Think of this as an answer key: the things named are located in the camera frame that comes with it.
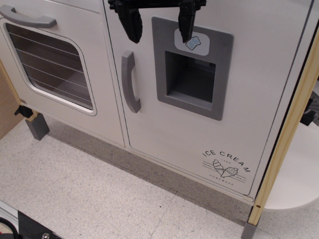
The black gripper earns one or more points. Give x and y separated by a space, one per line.
132 22

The grey fridge door handle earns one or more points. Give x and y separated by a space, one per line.
127 65

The white toy fridge door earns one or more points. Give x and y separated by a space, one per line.
271 40

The grey ice dispenser panel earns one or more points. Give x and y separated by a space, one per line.
192 76

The white toy oven door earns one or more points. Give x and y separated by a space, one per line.
64 71

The grey left foot cap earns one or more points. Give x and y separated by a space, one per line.
38 127

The grey foot cap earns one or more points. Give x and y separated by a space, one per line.
38 127
248 231

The black clamp knob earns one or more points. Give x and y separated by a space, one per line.
24 111

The wooden left side panel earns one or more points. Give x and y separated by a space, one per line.
8 105

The white round table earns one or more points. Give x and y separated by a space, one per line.
297 183

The grey right foot cap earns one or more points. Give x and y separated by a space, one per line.
248 231

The grey oven door handle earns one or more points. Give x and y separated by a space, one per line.
9 13

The light wooden right post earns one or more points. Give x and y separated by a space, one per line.
300 99

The black metal bracket right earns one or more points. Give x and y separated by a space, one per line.
311 112

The aluminium rail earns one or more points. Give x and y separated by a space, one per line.
9 213

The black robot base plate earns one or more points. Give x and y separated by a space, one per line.
24 227

